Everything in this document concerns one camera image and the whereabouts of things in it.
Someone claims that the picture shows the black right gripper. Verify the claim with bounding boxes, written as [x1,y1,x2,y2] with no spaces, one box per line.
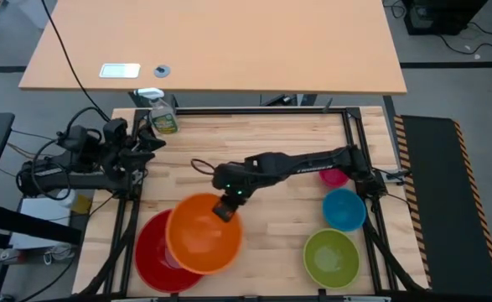
[212,184,249,224]

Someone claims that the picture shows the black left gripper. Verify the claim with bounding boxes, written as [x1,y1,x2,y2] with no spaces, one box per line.
[110,124,168,177]

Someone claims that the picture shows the large orange bowl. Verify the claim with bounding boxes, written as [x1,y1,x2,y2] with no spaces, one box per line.
[165,192,244,276]

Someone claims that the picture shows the spray bottle with green label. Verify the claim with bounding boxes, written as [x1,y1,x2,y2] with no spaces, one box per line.
[133,87,180,136]

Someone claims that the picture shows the white flat card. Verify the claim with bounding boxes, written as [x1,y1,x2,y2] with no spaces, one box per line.
[98,62,142,80]

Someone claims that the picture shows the large red bowl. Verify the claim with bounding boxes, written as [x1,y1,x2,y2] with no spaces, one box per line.
[134,208,205,294]

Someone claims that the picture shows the small pink bowl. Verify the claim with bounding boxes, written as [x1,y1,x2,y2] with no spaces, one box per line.
[319,168,350,189]

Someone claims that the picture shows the green bowl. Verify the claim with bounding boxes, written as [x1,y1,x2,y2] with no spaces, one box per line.
[303,228,361,290]

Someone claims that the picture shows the blue bowl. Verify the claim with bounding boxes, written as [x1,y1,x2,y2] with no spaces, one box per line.
[322,188,368,233]

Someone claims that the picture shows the white box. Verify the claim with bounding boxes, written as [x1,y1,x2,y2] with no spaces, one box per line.
[9,196,84,252]

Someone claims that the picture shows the light wooden desk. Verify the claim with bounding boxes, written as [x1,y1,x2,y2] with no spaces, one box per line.
[18,0,408,96]

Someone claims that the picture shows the black hazard-striped floor mat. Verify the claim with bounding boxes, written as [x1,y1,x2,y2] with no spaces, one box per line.
[392,114,492,298]

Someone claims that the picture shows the black computer case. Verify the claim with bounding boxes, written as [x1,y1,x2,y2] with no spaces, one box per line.
[401,0,490,37]

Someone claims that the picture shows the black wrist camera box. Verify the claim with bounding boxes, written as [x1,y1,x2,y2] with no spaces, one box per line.
[102,117,129,146]

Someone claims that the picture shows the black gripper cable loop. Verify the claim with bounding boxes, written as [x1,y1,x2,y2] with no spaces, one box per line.
[190,158,218,177]

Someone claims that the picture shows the long black cable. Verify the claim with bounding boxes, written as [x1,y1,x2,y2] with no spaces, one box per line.
[39,0,112,123]

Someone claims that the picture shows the black aluminium frame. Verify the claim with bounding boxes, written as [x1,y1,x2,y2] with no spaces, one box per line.
[77,107,429,299]

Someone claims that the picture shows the black floor cable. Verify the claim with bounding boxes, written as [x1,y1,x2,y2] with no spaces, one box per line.
[436,20,492,56]

